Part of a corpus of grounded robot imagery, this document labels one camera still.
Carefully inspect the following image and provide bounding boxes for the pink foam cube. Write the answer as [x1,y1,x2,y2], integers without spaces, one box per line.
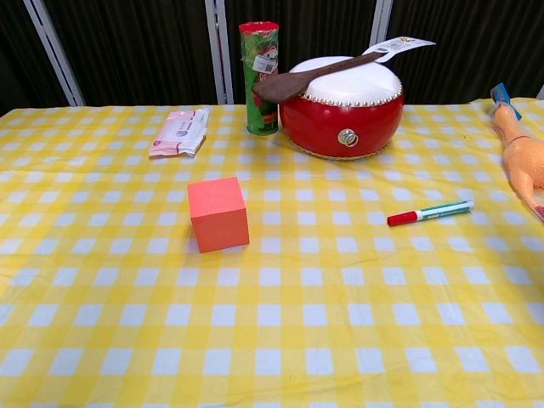
[187,176,251,254]

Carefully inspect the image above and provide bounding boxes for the red capped green marker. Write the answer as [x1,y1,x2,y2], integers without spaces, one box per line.
[386,200,475,227]

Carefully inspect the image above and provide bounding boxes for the green chips can red lid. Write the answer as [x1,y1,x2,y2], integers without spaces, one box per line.
[238,21,281,138]

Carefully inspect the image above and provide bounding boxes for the red drum white skin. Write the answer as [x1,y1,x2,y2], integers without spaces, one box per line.
[279,54,405,161]

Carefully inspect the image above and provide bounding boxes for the pink wet wipes pack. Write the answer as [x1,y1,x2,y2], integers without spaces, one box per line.
[148,108,211,159]

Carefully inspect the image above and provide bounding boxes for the dark wooden spatula with tag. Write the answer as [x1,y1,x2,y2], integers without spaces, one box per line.
[252,36,438,105]

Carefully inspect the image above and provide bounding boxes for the yellow white checked tablecloth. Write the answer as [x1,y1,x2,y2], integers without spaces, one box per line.
[0,97,544,408]

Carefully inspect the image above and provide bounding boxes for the orange rubber chicken toy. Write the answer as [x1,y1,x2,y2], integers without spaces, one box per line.
[488,82,544,224]

